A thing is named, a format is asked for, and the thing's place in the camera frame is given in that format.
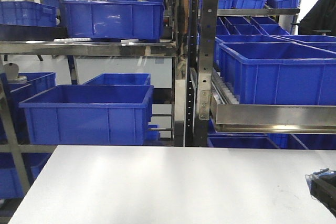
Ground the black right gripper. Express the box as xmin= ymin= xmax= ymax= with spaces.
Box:
xmin=305 ymin=168 xmax=335 ymax=216

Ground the blue bin bottom right shelf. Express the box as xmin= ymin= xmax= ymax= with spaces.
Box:
xmin=207 ymin=136 xmax=278 ymax=149

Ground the large blue bin right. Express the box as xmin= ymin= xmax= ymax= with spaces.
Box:
xmin=219 ymin=42 xmax=335 ymax=105

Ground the large blue bin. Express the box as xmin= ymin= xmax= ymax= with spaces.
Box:
xmin=19 ymin=85 xmax=154 ymax=145
xmin=219 ymin=42 xmax=335 ymax=105
xmin=64 ymin=0 xmax=164 ymax=40

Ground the steel shelving rack right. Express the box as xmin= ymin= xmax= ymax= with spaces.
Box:
xmin=184 ymin=0 xmax=335 ymax=147

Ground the steel shelving rack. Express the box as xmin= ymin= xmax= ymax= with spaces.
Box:
xmin=1 ymin=0 xmax=189 ymax=196
xmin=184 ymin=0 xmax=335 ymax=147

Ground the black garment hanging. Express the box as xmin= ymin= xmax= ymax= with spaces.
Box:
xmin=298 ymin=0 xmax=335 ymax=37

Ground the blue bin behind right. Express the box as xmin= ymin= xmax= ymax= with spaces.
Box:
xmin=214 ymin=35 xmax=288 ymax=65

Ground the blue bin behind lower left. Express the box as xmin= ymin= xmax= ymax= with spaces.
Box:
xmin=83 ymin=73 xmax=151 ymax=86

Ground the large blue bin lower left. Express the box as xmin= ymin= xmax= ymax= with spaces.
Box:
xmin=19 ymin=85 xmax=154 ymax=145

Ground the large blue bin upper left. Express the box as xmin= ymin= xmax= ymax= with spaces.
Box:
xmin=64 ymin=0 xmax=164 ymax=40

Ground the steel shelving rack left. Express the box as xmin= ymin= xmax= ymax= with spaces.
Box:
xmin=1 ymin=0 xmax=189 ymax=196

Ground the blue bin far left lower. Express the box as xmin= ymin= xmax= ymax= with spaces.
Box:
xmin=8 ymin=72 xmax=56 ymax=107

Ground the blue bin far left upper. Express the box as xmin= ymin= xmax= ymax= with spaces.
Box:
xmin=1 ymin=1 xmax=57 ymax=27

